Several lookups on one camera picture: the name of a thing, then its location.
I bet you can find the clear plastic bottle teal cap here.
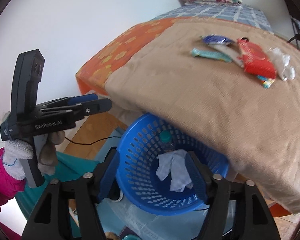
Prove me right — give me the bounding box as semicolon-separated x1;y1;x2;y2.
159;130;175;152

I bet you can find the white plastic bag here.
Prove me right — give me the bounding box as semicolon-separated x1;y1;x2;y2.
156;149;193;193

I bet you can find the pink sleeve left forearm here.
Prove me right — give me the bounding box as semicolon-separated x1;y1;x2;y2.
0;148;25;211

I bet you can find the left hand white glove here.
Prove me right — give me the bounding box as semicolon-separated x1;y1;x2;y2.
2;130;66;181

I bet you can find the orange floral bedsheet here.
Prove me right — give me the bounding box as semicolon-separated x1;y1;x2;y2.
75;16;191;97

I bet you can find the blue plastic laundry basket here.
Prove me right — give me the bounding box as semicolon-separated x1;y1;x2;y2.
116;113;229;216

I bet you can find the beige fleece blanket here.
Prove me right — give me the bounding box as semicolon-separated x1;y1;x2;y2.
105;18;300;213

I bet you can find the teal cream tube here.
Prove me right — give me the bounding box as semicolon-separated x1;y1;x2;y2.
190;48;232;63

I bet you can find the blue foil wrapper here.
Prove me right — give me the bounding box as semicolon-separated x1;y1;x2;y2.
200;35;234;46

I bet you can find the colourful small wrapper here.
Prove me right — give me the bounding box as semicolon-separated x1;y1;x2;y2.
256;75;275;89

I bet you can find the white flat packet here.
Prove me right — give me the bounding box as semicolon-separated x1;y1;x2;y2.
209;44;244;68

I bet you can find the red cardboard box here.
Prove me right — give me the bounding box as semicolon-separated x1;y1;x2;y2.
237;38;277;79

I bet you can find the crumpled clear white plastic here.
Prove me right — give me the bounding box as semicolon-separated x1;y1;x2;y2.
267;47;296;81

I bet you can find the blue plaid mattress sheet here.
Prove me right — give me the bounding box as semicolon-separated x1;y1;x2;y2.
153;4;274;34

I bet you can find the black cable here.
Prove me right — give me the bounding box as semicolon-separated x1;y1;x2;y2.
64;135;122;145

